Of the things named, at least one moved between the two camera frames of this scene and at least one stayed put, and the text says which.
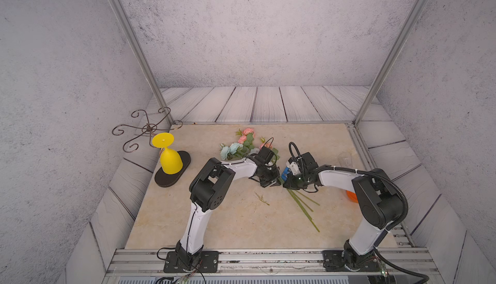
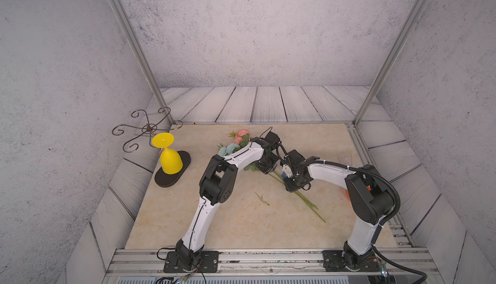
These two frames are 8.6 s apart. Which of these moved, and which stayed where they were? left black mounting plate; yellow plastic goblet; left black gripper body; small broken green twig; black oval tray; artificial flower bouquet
Moved: artificial flower bouquet; left black gripper body
Stayed: left black mounting plate; small broken green twig; yellow plastic goblet; black oval tray
